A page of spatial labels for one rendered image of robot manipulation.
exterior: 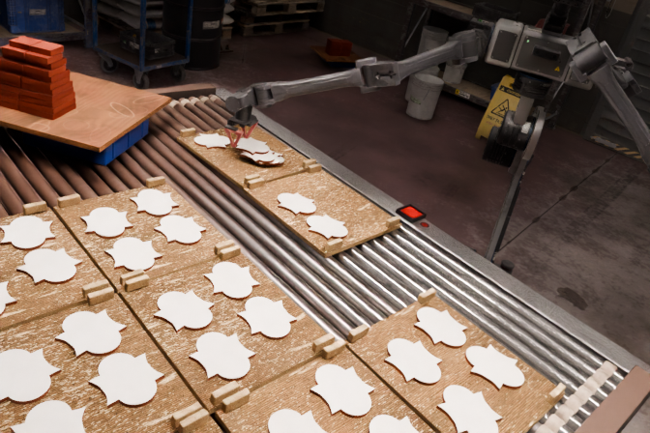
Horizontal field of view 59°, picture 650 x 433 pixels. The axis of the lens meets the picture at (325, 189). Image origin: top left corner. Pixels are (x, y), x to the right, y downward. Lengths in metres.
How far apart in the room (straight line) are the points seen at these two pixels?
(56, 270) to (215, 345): 0.45
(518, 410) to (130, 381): 0.84
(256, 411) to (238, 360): 0.13
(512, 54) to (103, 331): 1.68
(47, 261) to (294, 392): 0.69
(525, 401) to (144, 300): 0.91
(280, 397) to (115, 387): 0.33
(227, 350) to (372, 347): 0.34
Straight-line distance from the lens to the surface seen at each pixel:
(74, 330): 1.37
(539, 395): 1.49
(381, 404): 1.31
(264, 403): 1.25
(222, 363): 1.29
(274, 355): 1.34
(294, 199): 1.87
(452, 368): 1.44
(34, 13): 5.96
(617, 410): 1.55
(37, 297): 1.48
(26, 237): 1.65
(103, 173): 1.99
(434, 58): 2.01
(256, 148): 2.10
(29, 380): 1.29
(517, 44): 2.29
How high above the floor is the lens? 1.89
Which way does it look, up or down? 29 degrees down
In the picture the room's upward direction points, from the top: 12 degrees clockwise
